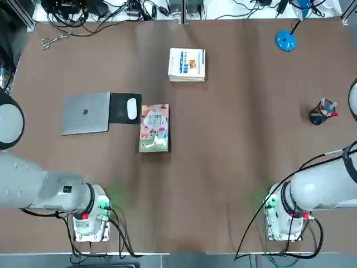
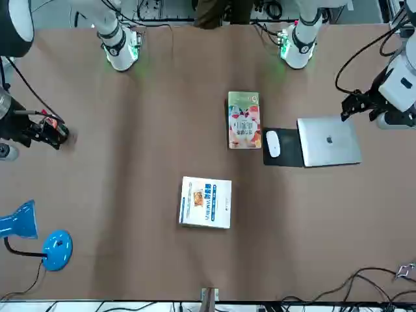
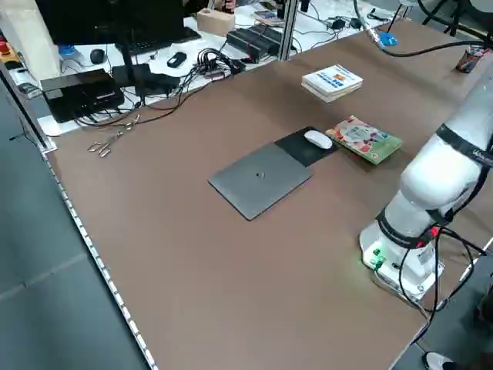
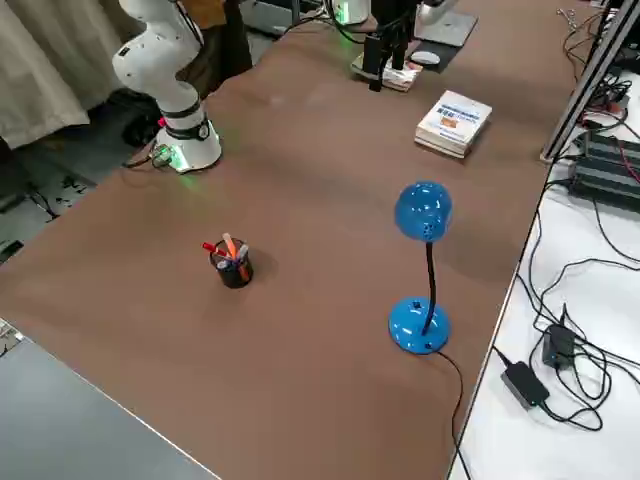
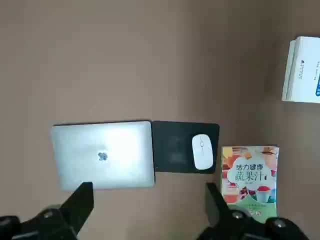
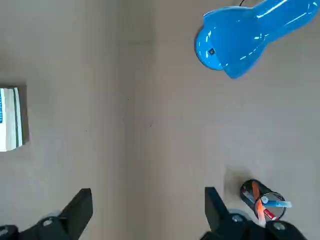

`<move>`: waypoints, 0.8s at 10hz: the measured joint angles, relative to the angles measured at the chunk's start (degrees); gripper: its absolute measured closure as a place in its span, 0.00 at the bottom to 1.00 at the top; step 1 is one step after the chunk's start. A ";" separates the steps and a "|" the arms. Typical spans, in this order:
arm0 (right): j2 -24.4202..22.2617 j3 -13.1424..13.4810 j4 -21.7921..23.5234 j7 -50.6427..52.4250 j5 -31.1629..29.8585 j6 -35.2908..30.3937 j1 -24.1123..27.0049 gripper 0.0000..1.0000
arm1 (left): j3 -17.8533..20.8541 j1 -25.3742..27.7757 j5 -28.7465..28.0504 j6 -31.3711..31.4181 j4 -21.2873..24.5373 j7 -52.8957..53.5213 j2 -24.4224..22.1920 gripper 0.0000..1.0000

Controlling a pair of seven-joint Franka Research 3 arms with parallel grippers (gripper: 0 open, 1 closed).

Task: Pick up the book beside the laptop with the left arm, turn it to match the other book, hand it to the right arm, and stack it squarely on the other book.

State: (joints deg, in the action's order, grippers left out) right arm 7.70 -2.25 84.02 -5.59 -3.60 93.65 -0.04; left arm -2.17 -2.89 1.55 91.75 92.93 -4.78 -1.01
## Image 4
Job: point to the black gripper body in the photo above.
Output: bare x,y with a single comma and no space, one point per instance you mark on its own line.
395,17

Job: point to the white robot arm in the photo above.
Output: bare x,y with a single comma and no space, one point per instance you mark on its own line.
347,10
150,60

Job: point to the silver closed laptop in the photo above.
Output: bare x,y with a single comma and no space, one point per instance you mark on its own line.
461,30

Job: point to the white computer mouse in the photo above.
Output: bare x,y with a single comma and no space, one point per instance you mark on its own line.
426,58

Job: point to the black mouse pad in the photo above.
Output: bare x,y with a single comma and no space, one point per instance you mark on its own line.
448,59

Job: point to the blue desk lamp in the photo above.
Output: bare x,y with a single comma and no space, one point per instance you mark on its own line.
424,210

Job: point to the purple and white pen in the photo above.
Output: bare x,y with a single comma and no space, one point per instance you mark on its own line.
241,251

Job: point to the orange highlighter pen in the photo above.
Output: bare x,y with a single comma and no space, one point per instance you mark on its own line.
231,246

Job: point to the black ribbed power supply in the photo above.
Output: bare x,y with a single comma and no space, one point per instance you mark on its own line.
600,187
612,150

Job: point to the red capped pen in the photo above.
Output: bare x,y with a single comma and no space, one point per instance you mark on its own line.
210,246

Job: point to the black mesh pen holder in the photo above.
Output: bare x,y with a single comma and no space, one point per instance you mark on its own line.
235,277

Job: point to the beige curtain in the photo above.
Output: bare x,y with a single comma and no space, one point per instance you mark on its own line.
45,65

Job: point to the small black box blue light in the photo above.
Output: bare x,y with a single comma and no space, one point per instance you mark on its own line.
558,345

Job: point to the black power adapter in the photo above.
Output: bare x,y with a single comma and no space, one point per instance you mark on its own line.
525,385

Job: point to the white table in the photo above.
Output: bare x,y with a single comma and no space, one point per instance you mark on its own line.
520,450

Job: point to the grey desk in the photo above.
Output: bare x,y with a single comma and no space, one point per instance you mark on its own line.
60,420

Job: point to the aluminium frame post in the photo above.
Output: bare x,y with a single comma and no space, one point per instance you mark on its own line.
585,80

